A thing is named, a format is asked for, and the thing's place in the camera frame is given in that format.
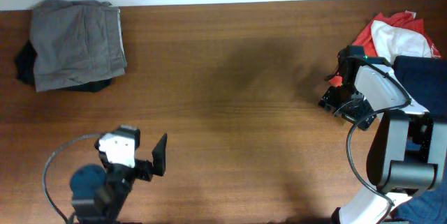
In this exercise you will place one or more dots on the white cloth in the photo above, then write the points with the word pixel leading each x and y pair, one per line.
pixel 391 42

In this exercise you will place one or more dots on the navy blue garment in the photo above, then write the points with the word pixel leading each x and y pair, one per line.
pixel 425 80

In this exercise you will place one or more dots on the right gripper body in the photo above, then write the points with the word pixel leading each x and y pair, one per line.
pixel 348 101

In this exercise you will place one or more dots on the folded black garment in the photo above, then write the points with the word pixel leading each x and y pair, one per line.
pixel 24 63

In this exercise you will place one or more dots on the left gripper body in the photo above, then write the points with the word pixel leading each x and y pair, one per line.
pixel 123 174

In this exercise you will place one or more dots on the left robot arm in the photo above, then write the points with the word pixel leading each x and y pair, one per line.
pixel 99 192

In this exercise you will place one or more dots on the grey shorts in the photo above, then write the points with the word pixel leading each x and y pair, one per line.
pixel 77 42

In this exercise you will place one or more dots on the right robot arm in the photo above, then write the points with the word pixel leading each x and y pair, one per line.
pixel 407 156

